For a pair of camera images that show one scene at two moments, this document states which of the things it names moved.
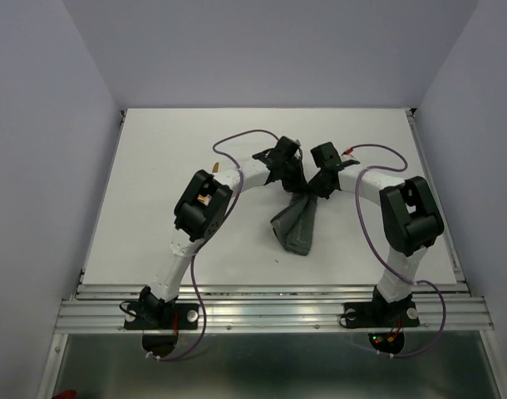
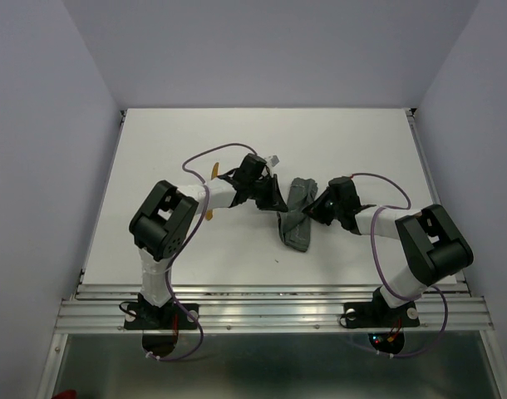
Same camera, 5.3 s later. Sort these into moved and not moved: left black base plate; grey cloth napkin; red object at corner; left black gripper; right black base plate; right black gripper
Moved: left black gripper; right black gripper
Not moved: right black base plate; left black base plate; grey cloth napkin; red object at corner
